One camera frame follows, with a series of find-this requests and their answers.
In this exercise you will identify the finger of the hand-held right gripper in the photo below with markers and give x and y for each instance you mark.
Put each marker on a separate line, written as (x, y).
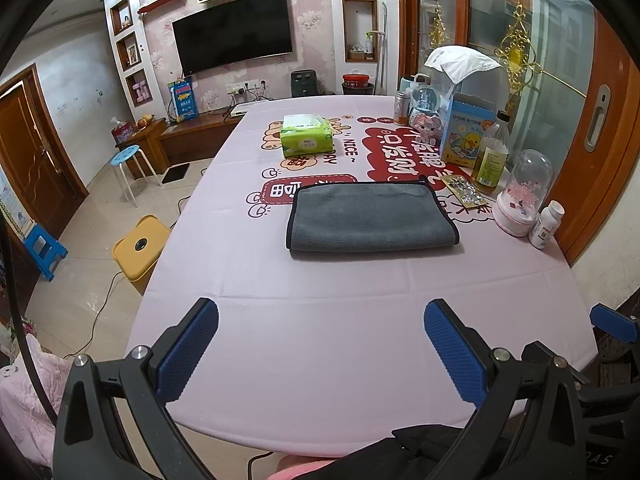
(614, 322)

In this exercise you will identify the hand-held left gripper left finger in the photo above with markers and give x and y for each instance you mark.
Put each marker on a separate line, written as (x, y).
(187, 350)

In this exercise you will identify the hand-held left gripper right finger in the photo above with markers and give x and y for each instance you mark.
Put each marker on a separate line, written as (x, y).
(452, 355)

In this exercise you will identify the grey towel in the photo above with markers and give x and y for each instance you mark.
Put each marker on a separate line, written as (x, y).
(370, 220)

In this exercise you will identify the yellow plastic stool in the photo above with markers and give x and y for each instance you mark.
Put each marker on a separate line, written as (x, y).
(140, 250)

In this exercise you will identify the white pill bottle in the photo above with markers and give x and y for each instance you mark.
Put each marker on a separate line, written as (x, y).
(546, 225)

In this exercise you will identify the pink printed tablecloth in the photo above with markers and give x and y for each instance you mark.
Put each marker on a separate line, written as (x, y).
(325, 320)

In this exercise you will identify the glass dome with pink flowers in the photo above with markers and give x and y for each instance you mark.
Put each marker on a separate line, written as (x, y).
(522, 195)

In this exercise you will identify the pill blister pack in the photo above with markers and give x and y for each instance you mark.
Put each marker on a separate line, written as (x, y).
(465, 191)

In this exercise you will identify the pink quilt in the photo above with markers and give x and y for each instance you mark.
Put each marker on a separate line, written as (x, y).
(25, 400)

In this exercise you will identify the blue step stool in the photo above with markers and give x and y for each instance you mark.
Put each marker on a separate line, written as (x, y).
(42, 250)

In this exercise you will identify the black floor mat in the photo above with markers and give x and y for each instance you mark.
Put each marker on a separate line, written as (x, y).
(176, 174)

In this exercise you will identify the oil bottle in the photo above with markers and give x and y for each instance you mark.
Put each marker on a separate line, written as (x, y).
(490, 157)

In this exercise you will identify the blue round stool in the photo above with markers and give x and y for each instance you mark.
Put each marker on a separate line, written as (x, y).
(126, 156)

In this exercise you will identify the wooden television cabinet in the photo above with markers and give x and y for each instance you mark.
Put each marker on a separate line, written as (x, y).
(190, 137)

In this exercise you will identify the blue cardboard box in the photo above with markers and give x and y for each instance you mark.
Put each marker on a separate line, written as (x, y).
(465, 132)

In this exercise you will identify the red tissue bag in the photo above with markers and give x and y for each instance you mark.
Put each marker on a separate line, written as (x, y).
(123, 132)

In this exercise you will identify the pink snow globe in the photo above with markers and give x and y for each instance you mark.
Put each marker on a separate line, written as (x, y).
(427, 115)

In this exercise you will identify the green tissue pack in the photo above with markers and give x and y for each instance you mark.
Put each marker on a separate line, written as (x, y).
(305, 136)

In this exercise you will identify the brown wooden door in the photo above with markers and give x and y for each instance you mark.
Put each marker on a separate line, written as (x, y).
(30, 160)

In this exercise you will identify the white set-top box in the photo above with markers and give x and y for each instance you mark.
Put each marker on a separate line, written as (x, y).
(247, 109)

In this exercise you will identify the blue detergent box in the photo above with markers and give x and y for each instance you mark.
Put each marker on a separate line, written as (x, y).
(183, 100)

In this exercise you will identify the orange tin can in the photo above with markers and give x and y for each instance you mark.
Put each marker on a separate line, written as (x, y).
(401, 109)

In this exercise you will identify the red pot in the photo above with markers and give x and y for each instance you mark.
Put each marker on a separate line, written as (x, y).
(357, 84)

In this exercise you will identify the black air fryer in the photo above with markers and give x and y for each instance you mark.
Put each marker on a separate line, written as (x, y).
(305, 84)

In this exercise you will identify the large golden door ornament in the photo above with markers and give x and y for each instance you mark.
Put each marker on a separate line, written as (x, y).
(517, 47)

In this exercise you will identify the white cloth cover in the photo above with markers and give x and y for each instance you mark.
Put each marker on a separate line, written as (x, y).
(462, 62)

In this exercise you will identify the spray bottle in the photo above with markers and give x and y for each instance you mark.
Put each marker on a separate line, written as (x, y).
(369, 45)

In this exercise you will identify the small golden door ornament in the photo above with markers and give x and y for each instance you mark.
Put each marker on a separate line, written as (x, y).
(438, 30)

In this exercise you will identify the black wall television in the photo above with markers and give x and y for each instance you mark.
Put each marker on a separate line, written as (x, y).
(232, 32)

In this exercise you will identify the red wall shelf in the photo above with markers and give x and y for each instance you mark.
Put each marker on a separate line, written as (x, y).
(162, 1)

